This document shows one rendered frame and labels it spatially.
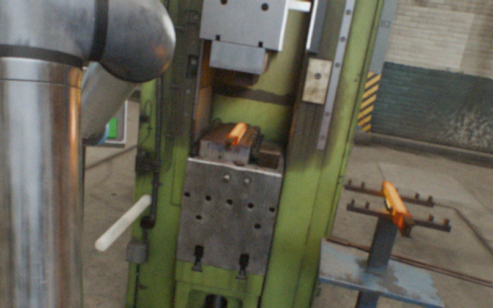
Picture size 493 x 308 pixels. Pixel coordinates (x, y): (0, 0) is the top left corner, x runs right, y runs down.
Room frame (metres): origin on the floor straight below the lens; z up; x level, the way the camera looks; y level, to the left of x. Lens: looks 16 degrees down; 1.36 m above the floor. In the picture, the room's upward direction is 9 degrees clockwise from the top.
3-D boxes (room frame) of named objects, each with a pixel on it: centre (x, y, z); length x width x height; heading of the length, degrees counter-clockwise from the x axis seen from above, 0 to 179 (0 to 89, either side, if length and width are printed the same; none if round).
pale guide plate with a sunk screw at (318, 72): (1.61, -0.20, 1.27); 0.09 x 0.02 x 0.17; 87
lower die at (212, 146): (1.71, 0.11, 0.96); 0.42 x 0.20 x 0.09; 177
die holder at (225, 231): (1.71, 0.05, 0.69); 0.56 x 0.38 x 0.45; 177
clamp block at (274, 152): (1.55, -0.06, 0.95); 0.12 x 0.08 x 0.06; 177
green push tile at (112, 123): (1.36, 0.55, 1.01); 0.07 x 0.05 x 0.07; 112
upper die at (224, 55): (1.71, 0.11, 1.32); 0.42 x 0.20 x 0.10; 177
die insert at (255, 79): (1.74, 0.08, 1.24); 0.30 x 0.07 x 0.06; 177
